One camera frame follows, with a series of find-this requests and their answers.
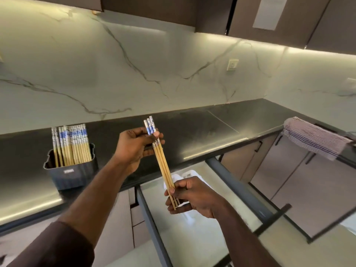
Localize person's left hand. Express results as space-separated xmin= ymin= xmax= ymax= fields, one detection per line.
xmin=113 ymin=127 xmax=165 ymax=176

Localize person's right hand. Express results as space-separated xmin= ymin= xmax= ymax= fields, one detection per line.
xmin=164 ymin=176 xmax=226 ymax=219

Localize bamboo chopstick blue patterned end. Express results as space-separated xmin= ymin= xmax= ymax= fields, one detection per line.
xmin=144 ymin=120 xmax=177 ymax=211
xmin=146 ymin=118 xmax=179 ymax=207
xmin=149 ymin=116 xmax=181 ymax=205

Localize person's right forearm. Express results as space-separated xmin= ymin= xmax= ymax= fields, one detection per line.
xmin=214 ymin=201 xmax=282 ymax=267

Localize person's left forearm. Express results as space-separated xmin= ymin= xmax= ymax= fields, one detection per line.
xmin=56 ymin=156 xmax=131 ymax=248

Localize open grey drawer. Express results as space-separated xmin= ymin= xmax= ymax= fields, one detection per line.
xmin=135 ymin=157 xmax=292 ymax=267

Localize beige lower cabinet door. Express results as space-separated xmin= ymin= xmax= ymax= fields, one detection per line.
xmin=250 ymin=136 xmax=356 ymax=240
xmin=220 ymin=133 xmax=282 ymax=184

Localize beige lower drawer fronts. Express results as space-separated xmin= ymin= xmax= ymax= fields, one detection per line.
xmin=92 ymin=186 xmax=152 ymax=267

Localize bunch of bamboo chopsticks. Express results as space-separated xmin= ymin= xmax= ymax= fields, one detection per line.
xmin=51 ymin=124 xmax=92 ymax=168

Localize grey plastic chopstick holder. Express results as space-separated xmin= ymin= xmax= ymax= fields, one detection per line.
xmin=43 ymin=144 xmax=98 ymax=191

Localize dark brown upper cabinet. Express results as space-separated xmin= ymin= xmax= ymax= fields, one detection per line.
xmin=305 ymin=0 xmax=356 ymax=56
xmin=24 ymin=0 xmax=104 ymax=12
xmin=100 ymin=0 xmax=237 ymax=34
xmin=228 ymin=0 xmax=333 ymax=49

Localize striped white kitchen towel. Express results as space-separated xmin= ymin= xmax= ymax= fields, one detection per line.
xmin=282 ymin=117 xmax=353 ymax=161

